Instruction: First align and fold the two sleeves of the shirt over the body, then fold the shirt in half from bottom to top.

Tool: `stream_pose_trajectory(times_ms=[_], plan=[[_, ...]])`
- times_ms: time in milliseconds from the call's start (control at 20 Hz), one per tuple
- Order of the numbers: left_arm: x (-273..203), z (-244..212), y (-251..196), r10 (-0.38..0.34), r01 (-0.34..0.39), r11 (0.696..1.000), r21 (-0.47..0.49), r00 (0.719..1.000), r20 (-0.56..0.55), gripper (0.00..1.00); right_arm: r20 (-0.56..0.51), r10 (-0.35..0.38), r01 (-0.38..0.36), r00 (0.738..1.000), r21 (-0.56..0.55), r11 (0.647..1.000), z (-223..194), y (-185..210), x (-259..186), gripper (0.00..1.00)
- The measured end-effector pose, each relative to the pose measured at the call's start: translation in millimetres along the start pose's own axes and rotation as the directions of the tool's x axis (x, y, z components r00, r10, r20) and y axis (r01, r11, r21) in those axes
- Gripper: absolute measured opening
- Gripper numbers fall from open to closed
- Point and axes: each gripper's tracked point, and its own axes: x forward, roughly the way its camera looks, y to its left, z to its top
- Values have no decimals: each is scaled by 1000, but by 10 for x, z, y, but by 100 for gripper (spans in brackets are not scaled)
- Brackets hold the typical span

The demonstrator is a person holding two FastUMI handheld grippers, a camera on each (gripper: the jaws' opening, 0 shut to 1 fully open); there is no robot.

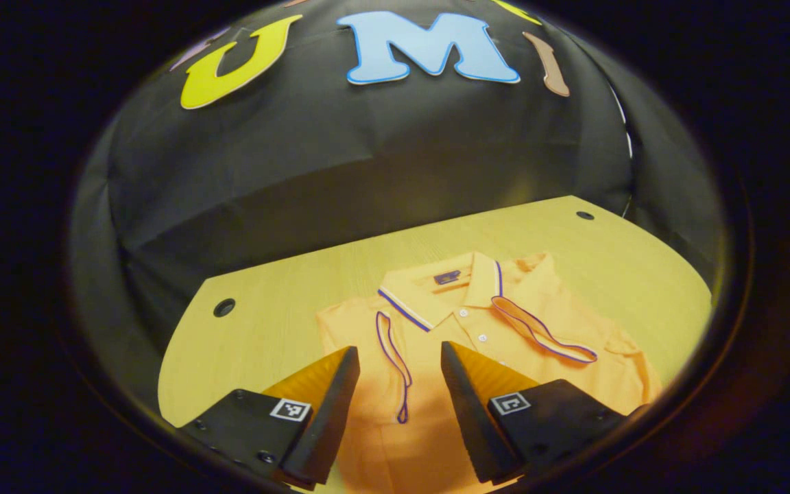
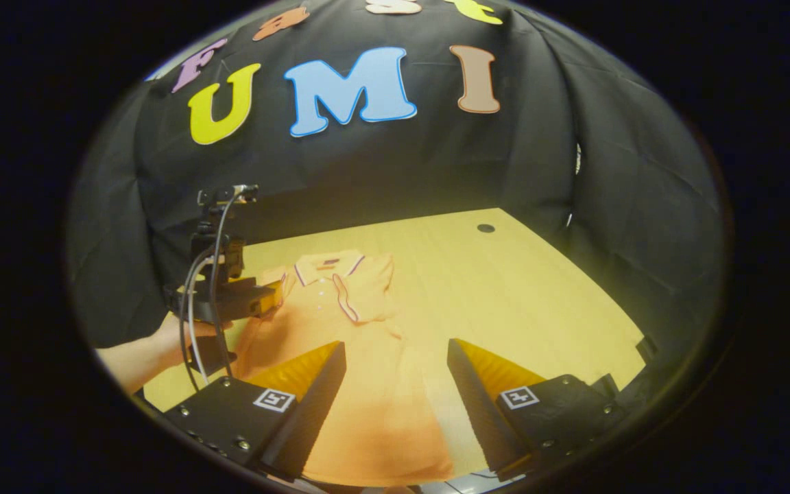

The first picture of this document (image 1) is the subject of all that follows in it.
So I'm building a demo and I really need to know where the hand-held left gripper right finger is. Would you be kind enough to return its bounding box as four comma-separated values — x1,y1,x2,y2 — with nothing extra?
440,341,647,485

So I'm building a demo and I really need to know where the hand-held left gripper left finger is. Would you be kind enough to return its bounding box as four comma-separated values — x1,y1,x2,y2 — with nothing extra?
182,346,361,485

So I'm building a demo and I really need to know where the orange T-shirt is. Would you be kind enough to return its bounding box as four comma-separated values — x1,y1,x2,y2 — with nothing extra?
315,250,664,494

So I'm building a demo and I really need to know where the black backdrop cloth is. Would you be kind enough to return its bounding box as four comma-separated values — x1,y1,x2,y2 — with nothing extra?
69,0,726,412

